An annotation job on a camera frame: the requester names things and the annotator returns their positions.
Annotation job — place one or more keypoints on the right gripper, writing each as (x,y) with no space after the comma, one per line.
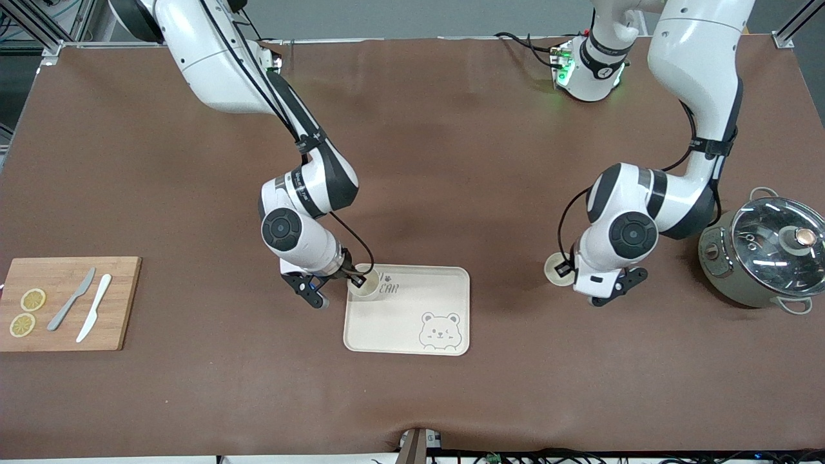
(346,271)

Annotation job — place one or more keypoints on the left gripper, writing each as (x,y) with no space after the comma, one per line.
(566,269)

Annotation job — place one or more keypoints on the white IKEA cup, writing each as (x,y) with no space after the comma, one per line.
(553,267)
(368,289)

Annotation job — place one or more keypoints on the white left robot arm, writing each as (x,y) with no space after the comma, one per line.
(696,64)

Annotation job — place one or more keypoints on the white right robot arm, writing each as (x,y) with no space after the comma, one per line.
(219,71)

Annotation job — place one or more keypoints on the cream tray with bear print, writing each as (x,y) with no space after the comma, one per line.
(399,328)

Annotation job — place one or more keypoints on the grey-green electric cooking pot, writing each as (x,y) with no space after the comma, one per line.
(722,270)

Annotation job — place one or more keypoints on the glass pot lid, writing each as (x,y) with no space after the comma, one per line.
(767,251)

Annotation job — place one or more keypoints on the bamboo cutting board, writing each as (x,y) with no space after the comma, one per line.
(122,303)

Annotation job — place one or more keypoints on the white plastic knife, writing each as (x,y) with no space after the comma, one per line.
(95,308)

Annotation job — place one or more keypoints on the grey plastic knife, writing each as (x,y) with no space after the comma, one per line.
(71,299)

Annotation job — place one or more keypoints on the lemon slice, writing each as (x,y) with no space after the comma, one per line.
(22,325)
(33,299)

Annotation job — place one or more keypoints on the metal camera post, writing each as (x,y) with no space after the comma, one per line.
(416,446)

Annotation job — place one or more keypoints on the aluminium frame profile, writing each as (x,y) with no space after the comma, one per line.
(796,22)
(45,22)

